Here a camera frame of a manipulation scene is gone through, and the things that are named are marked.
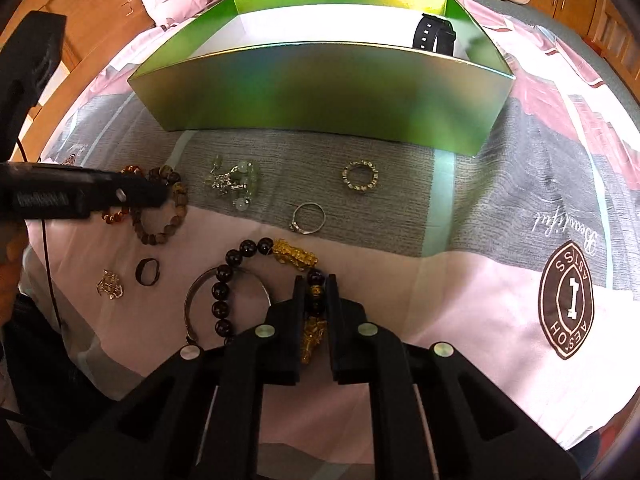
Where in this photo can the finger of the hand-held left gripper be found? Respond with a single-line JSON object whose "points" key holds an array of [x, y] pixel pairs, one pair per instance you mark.
{"points": [[130, 192]]}

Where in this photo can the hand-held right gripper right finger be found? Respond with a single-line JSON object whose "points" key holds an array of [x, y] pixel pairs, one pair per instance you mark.
{"points": [[334, 310]]}

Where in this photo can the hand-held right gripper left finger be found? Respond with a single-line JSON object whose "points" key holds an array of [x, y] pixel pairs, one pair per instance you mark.
{"points": [[300, 310]]}

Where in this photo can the silver bangle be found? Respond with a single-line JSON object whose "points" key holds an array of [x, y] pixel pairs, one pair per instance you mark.
{"points": [[192, 295]]}

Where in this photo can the green cardboard box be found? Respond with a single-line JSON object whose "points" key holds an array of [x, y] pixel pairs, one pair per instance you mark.
{"points": [[320, 95]]}

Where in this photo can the person's left hand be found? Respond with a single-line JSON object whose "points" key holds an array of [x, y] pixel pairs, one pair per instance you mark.
{"points": [[7, 280]]}

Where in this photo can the wooden headboard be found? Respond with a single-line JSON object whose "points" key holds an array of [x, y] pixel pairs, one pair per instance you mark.
{"points": [[90, 15]]}

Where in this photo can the gold clear charm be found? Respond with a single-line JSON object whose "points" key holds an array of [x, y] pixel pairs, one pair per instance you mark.
{"points": [[110, 287]]}

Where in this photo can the pink grey printed blanket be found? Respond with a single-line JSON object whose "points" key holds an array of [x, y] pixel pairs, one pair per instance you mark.
{"points": [[500, 220]]}

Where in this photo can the black wrist watch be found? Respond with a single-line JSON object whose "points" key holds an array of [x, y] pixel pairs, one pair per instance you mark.
{"points": [[432, 32]]}

